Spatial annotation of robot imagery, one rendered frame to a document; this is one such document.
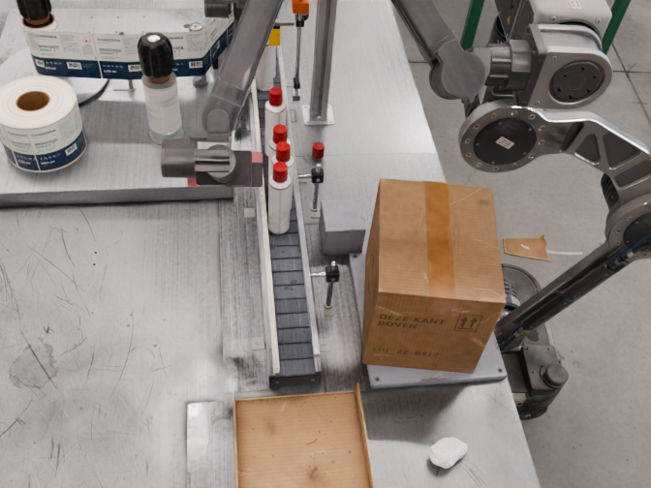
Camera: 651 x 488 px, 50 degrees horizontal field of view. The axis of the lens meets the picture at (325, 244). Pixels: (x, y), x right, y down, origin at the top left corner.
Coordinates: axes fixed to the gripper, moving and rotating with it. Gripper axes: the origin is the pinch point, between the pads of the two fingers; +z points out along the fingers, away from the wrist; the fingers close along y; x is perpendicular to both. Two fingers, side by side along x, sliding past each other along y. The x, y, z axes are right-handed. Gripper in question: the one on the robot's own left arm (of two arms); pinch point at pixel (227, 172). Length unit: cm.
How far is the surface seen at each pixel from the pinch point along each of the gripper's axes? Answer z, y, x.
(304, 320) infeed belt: 13.1, -15.8, 30.9
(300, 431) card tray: 2, -15, 52
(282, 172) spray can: 13.4, -10.9, -1.5
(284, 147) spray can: 18.0, -11.4, -7.6
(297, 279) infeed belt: 20.2, -14.5, 22.2
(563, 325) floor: 118, -117, 45
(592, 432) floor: 91, -116, 78
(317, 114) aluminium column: 61, -21, -23
